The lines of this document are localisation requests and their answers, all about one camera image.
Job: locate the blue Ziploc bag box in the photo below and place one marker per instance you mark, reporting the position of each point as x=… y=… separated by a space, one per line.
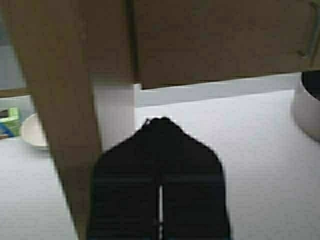
x=10 y=122

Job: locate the upper right cabinet door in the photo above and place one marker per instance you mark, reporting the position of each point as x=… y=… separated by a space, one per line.
x=184 y=42

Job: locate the upper right door handle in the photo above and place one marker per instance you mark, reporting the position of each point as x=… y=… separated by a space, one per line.
x=314 y=34

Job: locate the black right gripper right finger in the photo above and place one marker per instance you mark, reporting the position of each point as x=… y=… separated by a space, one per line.
x=194 y=188

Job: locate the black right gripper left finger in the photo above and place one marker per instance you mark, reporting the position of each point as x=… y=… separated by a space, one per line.
x=124 y=192

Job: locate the white frying pan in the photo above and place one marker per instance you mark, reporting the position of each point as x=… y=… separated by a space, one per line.
x=32 y=132

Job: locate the white round container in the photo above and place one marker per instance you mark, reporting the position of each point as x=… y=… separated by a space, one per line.
x=306 y=104

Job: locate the wooden cabinet door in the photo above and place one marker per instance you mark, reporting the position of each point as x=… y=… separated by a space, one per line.
x=77 y=60

